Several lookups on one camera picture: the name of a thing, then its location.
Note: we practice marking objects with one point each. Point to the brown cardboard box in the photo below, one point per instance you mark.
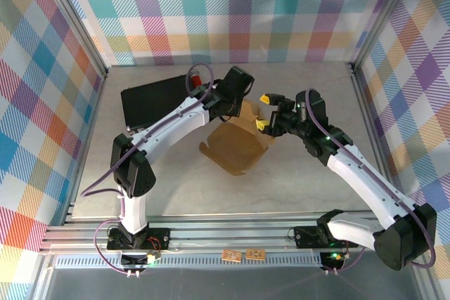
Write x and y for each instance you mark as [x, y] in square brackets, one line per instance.
[239, 145]

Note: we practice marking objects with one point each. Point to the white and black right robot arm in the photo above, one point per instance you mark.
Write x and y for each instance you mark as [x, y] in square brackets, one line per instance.
[365, 180]

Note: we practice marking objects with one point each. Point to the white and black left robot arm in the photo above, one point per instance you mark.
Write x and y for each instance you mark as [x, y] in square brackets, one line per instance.
[165, 131]

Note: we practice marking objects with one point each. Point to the red cylinder with silver cap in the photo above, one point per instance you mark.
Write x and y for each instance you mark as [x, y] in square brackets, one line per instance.
[195, 78]

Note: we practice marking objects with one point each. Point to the black case with metal latches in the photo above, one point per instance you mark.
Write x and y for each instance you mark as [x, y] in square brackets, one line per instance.
[151, 99]

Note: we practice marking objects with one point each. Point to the small orange circuit board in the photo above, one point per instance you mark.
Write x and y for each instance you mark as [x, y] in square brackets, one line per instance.
[255, 254]
[231, 255]

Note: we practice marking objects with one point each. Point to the aluminium side rail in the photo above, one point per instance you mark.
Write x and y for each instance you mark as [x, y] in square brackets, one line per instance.
[367, 103]
[88, 138]

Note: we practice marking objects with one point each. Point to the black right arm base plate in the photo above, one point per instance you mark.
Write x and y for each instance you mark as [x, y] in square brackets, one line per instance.
[306, 236]

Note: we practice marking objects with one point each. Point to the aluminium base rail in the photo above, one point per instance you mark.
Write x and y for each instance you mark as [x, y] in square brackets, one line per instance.
[228, 233]

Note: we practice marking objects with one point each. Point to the aluminium corner post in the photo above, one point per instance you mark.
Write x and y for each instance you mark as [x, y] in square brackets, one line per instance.
[72, 15]
[383, 15]

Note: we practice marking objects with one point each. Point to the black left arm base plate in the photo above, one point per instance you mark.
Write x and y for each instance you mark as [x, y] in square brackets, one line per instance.
[160, 238]

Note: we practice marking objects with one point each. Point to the small black electronics bracket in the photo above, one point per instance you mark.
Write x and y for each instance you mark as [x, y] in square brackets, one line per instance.
[135, 260]

